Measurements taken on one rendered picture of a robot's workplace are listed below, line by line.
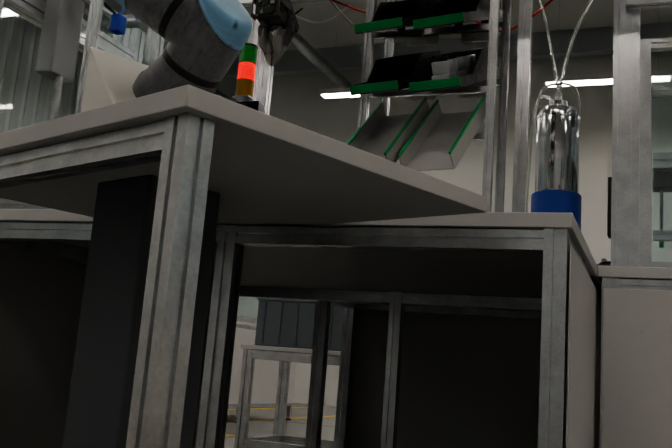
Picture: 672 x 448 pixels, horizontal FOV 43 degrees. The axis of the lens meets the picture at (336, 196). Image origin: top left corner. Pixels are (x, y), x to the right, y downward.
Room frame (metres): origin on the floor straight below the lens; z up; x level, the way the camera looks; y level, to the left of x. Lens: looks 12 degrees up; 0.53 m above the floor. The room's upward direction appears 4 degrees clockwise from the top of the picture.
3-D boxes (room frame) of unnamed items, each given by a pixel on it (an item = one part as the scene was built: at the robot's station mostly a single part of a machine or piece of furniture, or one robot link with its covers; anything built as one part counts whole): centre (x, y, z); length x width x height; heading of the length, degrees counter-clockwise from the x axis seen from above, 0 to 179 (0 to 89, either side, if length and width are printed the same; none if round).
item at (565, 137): (2.65, -0.70, 1.32); 0.14 x 0.14 x 0.38
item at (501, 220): (2.53, -0.01, 0.85); 1.50 x 1.41 x 0.03; 69
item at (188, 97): (1.56, 0.29, 0.84); 0.90 x 0.70 x 0.03; 48
